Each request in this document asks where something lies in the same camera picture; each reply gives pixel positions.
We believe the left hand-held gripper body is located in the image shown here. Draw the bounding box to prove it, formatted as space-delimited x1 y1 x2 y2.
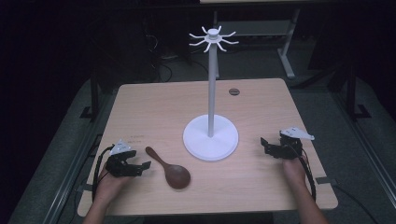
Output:
105 138 139 178

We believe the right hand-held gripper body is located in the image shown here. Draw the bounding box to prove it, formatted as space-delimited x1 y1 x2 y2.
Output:
277 126 316 161

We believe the brown wooden spoon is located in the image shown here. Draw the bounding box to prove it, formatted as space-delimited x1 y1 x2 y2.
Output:
145 146 191 190

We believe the person's left hand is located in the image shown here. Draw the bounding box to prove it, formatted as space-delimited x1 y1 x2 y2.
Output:
92 171 134 207

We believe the person's right hand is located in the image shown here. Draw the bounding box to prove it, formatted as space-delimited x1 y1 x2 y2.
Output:
281 153 310 191

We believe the white hook stand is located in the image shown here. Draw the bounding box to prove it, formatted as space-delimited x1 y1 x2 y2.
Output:
182 25 240 161

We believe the black metal stand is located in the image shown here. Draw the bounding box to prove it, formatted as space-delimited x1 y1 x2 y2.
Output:
344 63 373 121
78 76 101 121

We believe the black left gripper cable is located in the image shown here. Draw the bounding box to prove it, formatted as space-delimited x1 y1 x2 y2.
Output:
92 145 116 202

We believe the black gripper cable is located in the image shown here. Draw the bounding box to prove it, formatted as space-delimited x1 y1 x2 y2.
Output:
292 145 318 203
92 145 116 202

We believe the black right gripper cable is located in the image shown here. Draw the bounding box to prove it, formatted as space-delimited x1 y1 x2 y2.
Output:
292 145 318 203

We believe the black floor cable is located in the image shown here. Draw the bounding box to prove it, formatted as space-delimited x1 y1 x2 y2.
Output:
332 184 381 224

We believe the white desk frame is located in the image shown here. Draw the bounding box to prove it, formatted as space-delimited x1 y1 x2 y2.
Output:
199 0 302 80

